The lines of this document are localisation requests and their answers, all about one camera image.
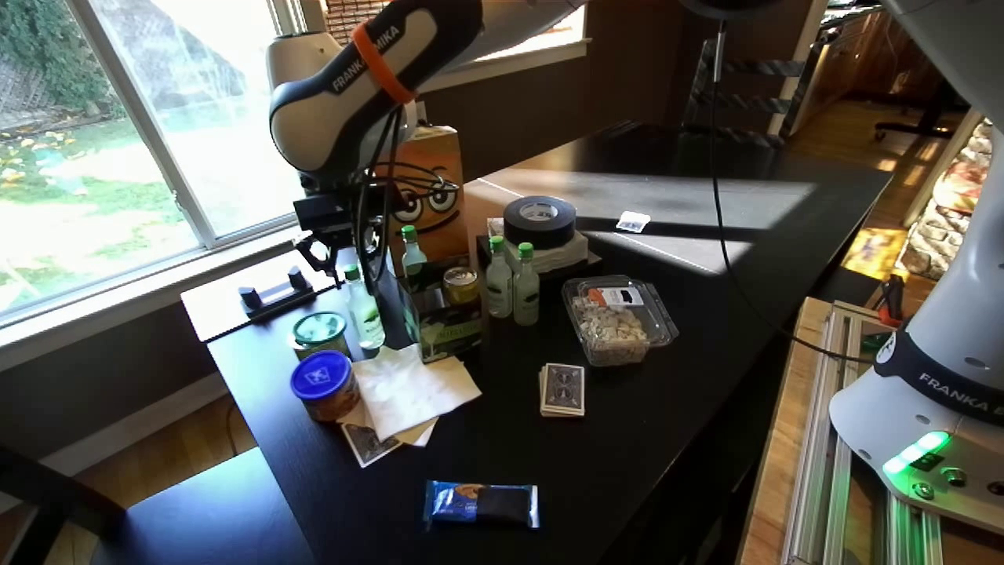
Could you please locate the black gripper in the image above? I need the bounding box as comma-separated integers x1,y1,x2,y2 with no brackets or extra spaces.
296,188,386,274

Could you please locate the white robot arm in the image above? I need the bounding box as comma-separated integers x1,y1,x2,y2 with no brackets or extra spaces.
268,0,1004,529

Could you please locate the orange smiley face box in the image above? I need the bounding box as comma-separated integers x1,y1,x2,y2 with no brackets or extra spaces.
392,126,467,262

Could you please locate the green lid jar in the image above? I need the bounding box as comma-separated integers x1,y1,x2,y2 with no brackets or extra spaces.
293,312,347,358

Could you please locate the silver drink can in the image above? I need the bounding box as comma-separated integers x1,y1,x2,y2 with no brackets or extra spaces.
444,266,479,305

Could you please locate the blue lid jar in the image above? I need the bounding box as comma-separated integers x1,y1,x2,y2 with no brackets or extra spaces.
288,352,358,421

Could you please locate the green cap bottle on table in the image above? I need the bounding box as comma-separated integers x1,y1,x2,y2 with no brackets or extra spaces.
512,240,541,327

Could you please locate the white paper napkin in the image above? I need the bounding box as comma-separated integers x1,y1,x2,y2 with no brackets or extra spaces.
345,345,479,440

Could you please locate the black tape roll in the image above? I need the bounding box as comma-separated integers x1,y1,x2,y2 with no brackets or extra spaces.
503,195,576,247

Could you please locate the small photo card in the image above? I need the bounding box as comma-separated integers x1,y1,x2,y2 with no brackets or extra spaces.
343,423,400,466

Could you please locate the playing card deck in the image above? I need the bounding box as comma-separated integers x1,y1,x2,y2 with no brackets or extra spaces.
541,360,587,416

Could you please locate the white label sticker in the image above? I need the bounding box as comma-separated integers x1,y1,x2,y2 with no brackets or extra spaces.
615,211,649,234

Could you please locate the clear plastic seed container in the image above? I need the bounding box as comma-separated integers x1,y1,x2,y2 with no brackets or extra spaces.
563,274,677,367

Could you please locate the blue snack bar wrapper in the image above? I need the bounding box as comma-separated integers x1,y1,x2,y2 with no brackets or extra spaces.
424,481,543,529

